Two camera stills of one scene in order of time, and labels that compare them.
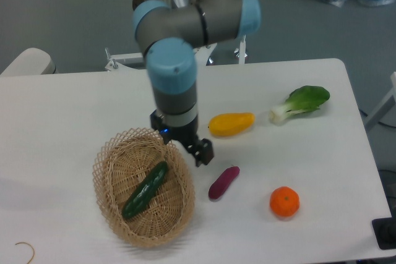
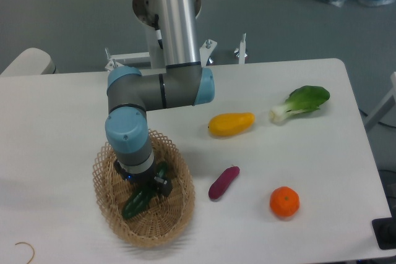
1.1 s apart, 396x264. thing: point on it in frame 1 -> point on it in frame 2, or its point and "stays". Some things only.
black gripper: [187, 135] -> [138, 180]
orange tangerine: [284, 201] stays
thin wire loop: [23, 242] stays
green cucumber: [144, 191] stays
